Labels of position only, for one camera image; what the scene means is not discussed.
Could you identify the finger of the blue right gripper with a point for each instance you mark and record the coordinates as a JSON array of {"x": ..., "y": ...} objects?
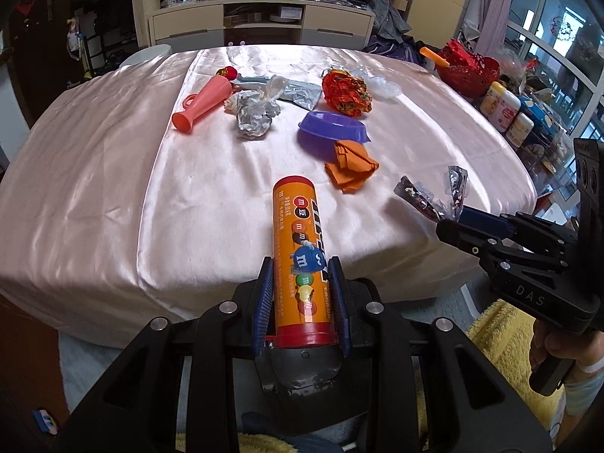
[{"x": 494, "y": 226}]

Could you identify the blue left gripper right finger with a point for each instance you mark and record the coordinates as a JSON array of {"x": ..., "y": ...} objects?
[{"x": 338, "y": 289}]

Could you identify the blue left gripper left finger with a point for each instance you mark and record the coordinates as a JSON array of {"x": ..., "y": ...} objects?
[{"x": 262, "y": 305}]

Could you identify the dark foil candy wrapper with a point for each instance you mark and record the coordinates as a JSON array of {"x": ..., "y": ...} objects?
[{"x": 445, "y": 204}]

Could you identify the orange candy tube red caps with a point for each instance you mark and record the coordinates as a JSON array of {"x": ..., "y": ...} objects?
[{"x": 302, "y": 300}]

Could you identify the orange paper napkin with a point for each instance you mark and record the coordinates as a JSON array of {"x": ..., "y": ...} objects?
[{"x": 352, "y": 166}]

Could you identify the purple plastic bowl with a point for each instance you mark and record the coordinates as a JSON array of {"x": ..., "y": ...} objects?
[{"x": 320, "y": 130}]

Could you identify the clear plastic bag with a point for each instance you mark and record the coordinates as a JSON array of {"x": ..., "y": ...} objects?
[{"x": 378, "y": 86}]

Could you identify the red orange wrapper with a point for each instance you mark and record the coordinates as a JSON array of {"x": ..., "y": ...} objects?
[{"x": 346, "y": 94}]

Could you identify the grey-blue snack packet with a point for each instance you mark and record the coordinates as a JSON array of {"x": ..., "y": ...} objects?
[{"x": 303, "y": 94}]

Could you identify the silver foil wrapper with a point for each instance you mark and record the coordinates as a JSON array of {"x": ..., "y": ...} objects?
[{"x": 254, "y": 105}]

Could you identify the pink plastic horn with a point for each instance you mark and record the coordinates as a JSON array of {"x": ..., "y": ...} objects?
[{"x": 214, "y": 93}]

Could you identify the person's right hand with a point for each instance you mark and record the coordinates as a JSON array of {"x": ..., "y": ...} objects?
[{"x": 585, "y": 350}]

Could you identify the yellow fuzzy blanket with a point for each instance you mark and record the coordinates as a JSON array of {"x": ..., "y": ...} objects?
[{"x": 501, "y": 333}]

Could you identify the white yellow label bottle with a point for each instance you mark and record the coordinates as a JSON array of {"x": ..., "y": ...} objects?
[{"x": 519, "y": 130}]

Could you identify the white red label bottle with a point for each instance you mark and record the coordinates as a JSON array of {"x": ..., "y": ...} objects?
[{"x": 505, "y": 111}]

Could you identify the white supplement bottle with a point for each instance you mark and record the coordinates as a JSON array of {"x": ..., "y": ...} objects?
[{"x": 493, "y": 94}]

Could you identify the pink satin tablecloth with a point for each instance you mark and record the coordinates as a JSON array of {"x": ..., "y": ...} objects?
[{"x": 110, "y": 216}]

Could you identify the orange stick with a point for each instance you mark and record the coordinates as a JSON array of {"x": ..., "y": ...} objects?
[{"x": 434, "y": 57}]

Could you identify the purple bag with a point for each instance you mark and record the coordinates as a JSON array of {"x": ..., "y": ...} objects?
[{"x": 407, "y": 50}]

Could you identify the red ball ornament with tassel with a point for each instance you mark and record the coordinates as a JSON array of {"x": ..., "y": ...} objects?
[{"x": 228, "y": 72}]

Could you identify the pink curtain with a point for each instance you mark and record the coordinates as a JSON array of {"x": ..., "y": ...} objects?
[{"x": 493, "y": 18}]

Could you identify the beige tv cabinet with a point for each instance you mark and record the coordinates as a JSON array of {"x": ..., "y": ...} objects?
[{"x": 214, "y": 23}]

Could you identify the white stool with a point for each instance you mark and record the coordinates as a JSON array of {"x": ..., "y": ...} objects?
[{"x": 146, "y": 54}]

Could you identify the red wire basket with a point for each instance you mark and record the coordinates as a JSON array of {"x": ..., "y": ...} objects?
[{"x": 469, "y": 74}]

